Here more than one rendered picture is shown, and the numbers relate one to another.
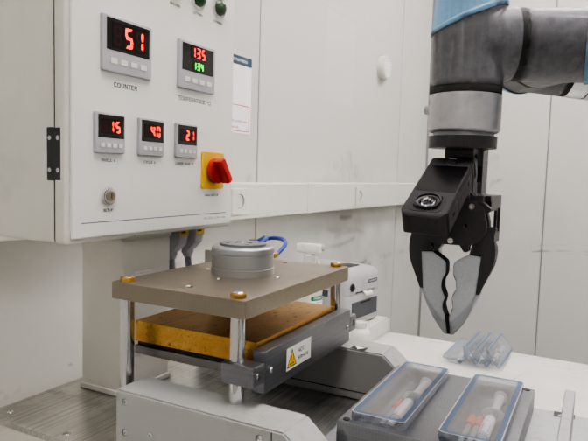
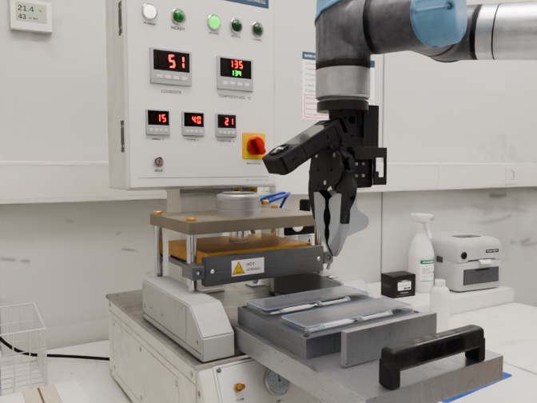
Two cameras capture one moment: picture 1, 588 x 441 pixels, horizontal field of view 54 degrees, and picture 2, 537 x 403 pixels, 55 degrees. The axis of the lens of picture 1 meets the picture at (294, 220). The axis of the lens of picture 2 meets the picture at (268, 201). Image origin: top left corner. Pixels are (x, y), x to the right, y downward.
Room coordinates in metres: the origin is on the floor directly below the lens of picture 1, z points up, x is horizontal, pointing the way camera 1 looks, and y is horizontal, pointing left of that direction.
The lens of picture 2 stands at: (-0.04, -0.45, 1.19)
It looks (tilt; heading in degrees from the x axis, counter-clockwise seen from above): 4 degrees down; 30
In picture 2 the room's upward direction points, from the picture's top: straight up
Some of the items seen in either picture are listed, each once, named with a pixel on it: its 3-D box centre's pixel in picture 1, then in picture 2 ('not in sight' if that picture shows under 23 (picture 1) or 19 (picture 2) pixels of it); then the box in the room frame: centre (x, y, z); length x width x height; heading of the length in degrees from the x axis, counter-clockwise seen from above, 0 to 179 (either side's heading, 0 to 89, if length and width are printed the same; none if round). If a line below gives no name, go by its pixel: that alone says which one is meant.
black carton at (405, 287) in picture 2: not in sight; (398, 284); (1.53, 0.00, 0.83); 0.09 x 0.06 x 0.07; 146
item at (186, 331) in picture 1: (246, 305); (242, 237); (0.74, 0.06, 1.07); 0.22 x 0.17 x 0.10; 152
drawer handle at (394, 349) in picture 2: not in sight; (435, 353); (0.53, -0.33, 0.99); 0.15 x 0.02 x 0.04; 152
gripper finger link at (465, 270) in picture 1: (469, 290); (351, 223); (0.63, -0.19, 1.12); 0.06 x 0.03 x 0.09; 151
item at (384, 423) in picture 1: (404, 397); (309, 304); (0.63, -0.13, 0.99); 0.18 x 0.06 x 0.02; 152
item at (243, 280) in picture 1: (230, 287); (240, 225); (0.76, 0.08, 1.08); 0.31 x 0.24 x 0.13; 152
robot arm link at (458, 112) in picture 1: (461, 117); (341, 87); (0.63, -0.18, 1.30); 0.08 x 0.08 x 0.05
